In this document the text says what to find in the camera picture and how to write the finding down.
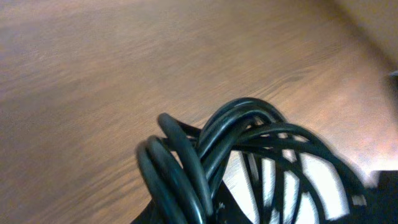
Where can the black speckled left gripper finger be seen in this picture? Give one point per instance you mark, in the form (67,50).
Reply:
(227,210)

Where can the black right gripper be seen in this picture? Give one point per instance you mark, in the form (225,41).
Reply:
(384,206)

